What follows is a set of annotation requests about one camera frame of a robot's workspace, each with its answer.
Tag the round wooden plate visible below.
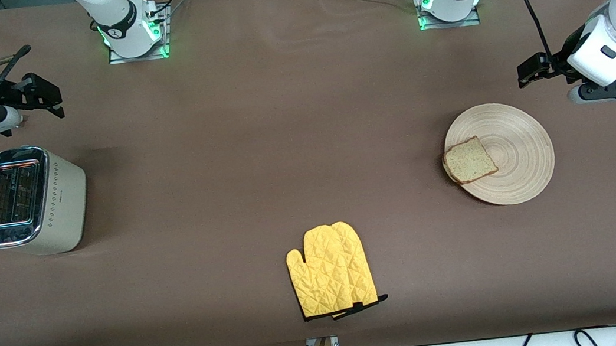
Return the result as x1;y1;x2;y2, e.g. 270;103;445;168
438;96;561;214

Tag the bread slice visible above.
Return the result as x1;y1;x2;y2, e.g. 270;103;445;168
440;133;500;187

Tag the beige chrome toaster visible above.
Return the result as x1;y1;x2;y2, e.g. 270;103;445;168
0;139;97;262

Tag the yellow quilted oven mitt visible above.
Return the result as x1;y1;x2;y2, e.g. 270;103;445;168
320;217;391;321
283;223;357;323

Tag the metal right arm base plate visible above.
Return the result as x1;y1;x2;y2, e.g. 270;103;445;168
101;1;175;66

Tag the black floor cable loop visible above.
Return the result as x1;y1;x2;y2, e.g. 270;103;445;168
514;322;616;346

